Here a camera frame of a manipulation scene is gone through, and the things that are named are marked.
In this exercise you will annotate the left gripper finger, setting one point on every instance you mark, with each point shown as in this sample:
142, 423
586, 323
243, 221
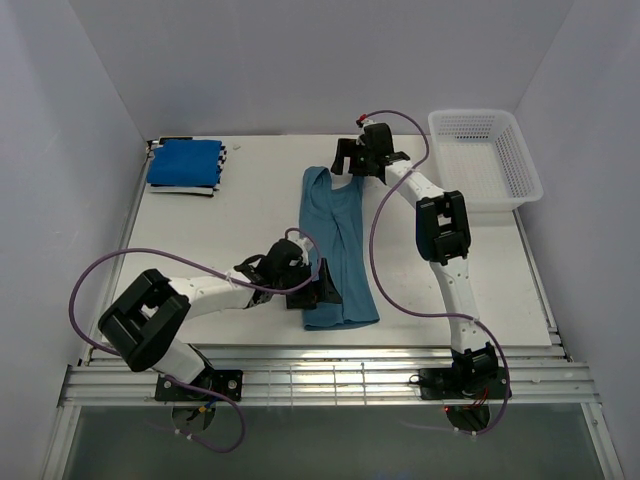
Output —
326, 290
303, 301

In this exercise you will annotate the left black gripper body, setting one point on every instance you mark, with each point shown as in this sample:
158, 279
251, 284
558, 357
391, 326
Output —
299, 275

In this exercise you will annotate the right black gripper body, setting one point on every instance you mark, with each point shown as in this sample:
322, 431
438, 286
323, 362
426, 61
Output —
362, 161

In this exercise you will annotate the teal tank top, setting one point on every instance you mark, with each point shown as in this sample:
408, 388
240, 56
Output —
334, 219

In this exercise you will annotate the black white striped tank top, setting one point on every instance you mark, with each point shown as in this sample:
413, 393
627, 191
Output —
187, 189

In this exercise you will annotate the blue tank top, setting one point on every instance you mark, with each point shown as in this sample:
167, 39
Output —
185, 162

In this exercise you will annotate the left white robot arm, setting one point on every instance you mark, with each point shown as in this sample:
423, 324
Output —
143, 322

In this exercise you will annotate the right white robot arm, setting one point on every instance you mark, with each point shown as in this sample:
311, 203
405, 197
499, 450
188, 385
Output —
443, 240

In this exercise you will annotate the white plastic basket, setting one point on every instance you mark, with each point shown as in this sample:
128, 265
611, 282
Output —
482, 154

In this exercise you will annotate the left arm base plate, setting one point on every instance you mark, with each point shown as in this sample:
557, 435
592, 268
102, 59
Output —
226, 382

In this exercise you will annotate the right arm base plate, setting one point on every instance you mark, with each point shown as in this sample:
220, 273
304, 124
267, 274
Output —
445, 384

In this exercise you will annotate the aluminium rail frame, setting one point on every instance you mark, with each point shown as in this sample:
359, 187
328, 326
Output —
293, 377

